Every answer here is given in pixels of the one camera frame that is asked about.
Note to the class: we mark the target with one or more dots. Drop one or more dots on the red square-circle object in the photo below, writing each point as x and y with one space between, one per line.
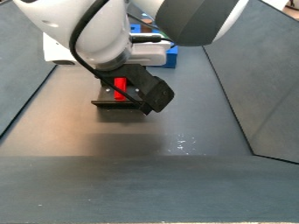
121 83

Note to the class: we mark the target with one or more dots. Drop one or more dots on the black curved regrasp stand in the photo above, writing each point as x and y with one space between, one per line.
106 100

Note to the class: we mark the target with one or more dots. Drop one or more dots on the blue foam fixture block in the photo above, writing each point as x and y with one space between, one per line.
172 57

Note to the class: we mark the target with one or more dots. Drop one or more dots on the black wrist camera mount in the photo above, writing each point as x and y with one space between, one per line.
156 92

